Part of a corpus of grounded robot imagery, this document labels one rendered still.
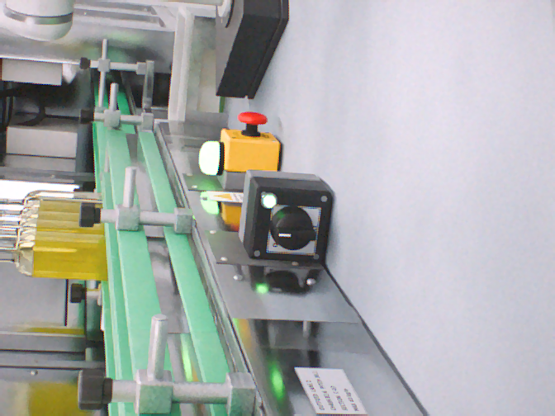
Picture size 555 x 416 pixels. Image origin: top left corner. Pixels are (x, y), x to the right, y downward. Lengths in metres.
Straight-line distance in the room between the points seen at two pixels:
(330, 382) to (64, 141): 2.03
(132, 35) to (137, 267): 1.58
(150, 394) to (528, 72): 0.35
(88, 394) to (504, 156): 0.34
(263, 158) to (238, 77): 0.22
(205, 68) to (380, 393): 1.10
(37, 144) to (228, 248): 1.72
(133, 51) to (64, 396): 1.32
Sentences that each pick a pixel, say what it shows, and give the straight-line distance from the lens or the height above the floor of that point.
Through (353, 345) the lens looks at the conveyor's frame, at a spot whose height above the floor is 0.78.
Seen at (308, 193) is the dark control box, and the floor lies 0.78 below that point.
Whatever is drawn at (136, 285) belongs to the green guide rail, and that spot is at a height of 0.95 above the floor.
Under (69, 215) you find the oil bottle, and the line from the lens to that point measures 1.65.
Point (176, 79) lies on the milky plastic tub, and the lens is 1.99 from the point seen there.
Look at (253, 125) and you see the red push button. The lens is 1.37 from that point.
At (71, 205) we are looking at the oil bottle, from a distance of 1.70.
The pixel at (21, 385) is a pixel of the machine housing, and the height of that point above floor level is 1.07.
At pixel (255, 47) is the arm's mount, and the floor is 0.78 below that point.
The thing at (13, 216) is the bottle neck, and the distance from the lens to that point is 1.70.
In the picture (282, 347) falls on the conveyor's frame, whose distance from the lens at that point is 0.88.
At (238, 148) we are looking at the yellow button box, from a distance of 1.35.
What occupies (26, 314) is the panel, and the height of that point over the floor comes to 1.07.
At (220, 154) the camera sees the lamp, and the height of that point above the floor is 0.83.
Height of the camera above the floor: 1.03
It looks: 12 degrees down
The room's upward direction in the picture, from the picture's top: 86 degrees counter-clockwise
